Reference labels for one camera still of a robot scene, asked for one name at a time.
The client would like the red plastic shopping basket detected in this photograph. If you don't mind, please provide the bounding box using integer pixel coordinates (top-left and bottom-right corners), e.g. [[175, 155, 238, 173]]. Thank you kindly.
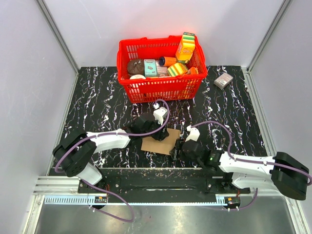
[[117, 32, 207, 103]]

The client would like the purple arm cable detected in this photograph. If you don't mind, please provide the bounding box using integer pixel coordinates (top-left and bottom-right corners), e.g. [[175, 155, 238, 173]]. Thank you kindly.
[[191, 121, 312, 212], [54, 99, 171, 222]]

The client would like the yellow green sponge pack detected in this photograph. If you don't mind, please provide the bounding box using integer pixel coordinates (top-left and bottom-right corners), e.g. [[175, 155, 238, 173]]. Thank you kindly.
[[167, 62, 188, 77]]

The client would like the pink small food box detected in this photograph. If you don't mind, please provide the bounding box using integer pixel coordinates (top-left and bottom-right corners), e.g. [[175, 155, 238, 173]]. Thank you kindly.
[[156, 60, 169, 77]]

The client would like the orange snack packet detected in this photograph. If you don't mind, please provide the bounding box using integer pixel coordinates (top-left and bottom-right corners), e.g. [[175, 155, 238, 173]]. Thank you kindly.
[[186, 67, 198, 75]]

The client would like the white wrapped tissue pack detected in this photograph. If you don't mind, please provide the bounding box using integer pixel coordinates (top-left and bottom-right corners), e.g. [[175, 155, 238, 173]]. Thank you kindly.
[[214, 73, 233, 90]]

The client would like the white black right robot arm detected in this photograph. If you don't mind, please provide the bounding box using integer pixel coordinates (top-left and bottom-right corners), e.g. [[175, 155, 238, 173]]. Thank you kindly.
[[170, 139, 309, 200]]

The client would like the white round lid container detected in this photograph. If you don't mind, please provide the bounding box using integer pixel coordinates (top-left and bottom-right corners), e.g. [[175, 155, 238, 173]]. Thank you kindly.
[[130, 74, 146, 80]]

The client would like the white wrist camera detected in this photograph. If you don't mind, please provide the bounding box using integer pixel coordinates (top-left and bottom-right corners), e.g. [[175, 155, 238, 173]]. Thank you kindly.
[[153, 103, 168, 125], [185, 125, 200, 141]]

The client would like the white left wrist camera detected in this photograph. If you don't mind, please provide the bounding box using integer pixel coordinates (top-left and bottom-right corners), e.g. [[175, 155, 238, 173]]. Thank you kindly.
[[153, 103, 168, 125]]

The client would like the brown round chocolate cake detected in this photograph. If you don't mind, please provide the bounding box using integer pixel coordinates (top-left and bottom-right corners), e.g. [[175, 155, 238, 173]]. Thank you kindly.
[[127, 59, 145, 76]]

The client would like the orange cylindrical can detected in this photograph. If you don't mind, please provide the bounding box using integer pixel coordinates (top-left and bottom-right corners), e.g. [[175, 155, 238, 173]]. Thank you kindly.
[[158, 57, 177, 67]]

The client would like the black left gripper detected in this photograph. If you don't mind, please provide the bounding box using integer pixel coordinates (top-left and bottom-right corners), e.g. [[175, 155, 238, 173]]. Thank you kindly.
[[141, 117, 169, 142]]

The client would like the tall orange sponge box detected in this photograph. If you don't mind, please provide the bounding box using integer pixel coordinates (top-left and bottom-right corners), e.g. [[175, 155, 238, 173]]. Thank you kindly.
[[175, 32, 195, 64]]

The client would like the brown cardboard box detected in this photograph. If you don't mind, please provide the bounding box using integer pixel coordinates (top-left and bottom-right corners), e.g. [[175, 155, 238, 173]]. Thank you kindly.
[[141, 128, 180, 155]]

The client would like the aluminium frame rail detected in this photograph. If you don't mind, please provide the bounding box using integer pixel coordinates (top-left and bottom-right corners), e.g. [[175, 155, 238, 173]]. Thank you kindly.
[[33, 175, 299, 205]]

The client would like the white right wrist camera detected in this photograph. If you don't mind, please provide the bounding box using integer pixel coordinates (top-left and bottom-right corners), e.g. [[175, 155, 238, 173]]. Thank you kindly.
[[185, 125, 200, 141]]

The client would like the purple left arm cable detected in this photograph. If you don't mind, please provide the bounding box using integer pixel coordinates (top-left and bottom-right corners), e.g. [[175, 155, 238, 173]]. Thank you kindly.
[[54, 99, 171, 222]]

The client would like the teal small carton box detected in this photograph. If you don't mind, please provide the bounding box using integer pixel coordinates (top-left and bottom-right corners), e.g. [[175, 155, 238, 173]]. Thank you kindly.
[[143, 59, 157, 77]]

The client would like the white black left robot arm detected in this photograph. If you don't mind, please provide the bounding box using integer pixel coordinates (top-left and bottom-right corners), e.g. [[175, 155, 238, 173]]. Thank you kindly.
[[53, 107, 169, 193]]

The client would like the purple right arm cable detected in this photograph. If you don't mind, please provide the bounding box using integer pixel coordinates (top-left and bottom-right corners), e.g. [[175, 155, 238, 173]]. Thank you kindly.
[[191, 121, 312, 212]]

